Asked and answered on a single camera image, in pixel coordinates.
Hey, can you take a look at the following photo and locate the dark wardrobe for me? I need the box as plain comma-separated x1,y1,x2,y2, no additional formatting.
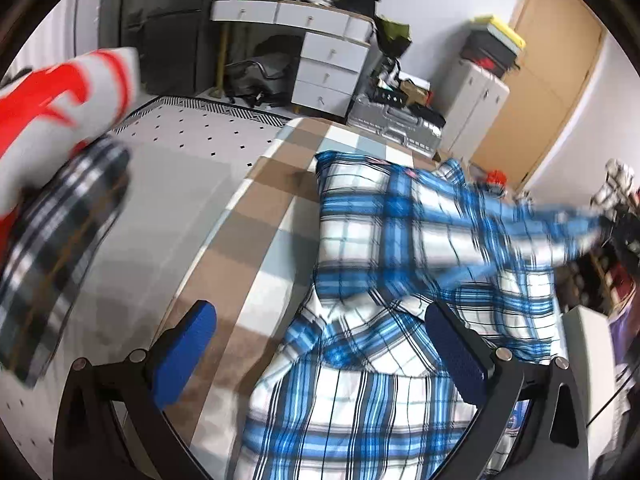
100,0,221,96

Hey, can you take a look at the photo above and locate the white desk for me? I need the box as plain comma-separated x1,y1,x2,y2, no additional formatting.
210,0,376,43

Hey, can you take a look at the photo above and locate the white dotted floor mat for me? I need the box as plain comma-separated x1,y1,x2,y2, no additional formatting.
0,95,296,480

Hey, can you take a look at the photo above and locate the black storage box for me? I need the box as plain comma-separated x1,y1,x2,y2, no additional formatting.
460,25,521,78

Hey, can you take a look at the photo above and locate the brown blue checked blanket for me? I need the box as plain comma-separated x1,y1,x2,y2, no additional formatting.
182,117,566,480

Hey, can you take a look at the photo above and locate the white drawer cabinet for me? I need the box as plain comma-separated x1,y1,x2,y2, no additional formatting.
292,30,371,116

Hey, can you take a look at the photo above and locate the dark plaid cloth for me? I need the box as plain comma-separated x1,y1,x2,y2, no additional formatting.
0,135,132,388

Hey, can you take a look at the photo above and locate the blue plaid shirt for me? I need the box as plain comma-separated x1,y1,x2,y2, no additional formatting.
235,150,616,480

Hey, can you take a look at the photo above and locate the green bag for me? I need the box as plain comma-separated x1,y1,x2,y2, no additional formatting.
375,15,411,46

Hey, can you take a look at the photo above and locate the red and white cloth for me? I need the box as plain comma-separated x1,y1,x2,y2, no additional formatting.
0,46,141,221

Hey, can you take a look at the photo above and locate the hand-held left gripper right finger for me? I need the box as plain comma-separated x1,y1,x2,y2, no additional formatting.
425,302,593,480

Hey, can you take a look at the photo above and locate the silver ribbed case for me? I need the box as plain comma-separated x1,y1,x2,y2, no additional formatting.
347,95,446,158

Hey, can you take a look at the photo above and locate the wooden shoe rack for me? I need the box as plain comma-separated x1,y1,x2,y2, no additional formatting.
560,245,640,321

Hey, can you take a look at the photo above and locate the wooden door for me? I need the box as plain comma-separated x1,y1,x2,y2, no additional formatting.
470,0,608,193

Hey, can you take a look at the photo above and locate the yellow foam board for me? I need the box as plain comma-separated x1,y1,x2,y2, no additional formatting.
470,14,527,51

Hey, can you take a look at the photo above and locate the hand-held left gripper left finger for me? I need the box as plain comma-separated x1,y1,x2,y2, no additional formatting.
52,300,217,480

